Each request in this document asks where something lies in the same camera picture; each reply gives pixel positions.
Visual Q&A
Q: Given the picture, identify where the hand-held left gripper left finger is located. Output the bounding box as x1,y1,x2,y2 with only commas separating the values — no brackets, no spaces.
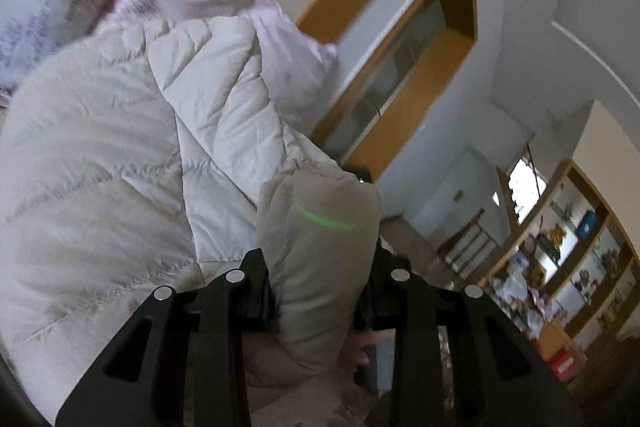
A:
55,248,274,427

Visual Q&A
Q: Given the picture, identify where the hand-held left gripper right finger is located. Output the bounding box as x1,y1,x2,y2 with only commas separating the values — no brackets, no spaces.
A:
352,242,586,427

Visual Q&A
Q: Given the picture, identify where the beige quilted down coat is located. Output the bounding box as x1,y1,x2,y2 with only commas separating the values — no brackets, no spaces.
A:
0,14,384,414

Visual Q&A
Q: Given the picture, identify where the person's right hand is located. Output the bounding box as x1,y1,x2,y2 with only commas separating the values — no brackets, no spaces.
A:
342,331,374,370

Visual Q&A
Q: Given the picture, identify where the white door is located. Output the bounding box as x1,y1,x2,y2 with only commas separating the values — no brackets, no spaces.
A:
400,146,506,258

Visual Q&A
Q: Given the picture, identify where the pile of assorted clutter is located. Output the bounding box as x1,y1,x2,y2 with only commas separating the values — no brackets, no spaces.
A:
491,256,557,329

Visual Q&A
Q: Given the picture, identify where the wooden chair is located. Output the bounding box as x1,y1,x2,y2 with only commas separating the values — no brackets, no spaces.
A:
439,207,502,279

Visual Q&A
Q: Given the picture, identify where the wooden headboard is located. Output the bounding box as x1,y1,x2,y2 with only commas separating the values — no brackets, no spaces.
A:
297,0,479,186

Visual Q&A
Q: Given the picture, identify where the red box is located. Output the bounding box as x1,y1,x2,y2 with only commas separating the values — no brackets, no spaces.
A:
549,351,577,376

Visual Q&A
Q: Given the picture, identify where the yellow figure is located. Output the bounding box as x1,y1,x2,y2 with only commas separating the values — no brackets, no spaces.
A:
541,228,567,254

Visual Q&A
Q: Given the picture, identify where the large white floral pillow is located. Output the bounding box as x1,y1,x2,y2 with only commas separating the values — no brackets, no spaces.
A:
95,0,342,138

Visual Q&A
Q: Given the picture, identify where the blue box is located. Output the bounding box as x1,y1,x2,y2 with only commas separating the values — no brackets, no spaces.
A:
575,211,599,239

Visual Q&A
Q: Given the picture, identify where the wooden shelf unit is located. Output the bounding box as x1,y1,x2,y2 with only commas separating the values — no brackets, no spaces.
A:
479,159,640,358

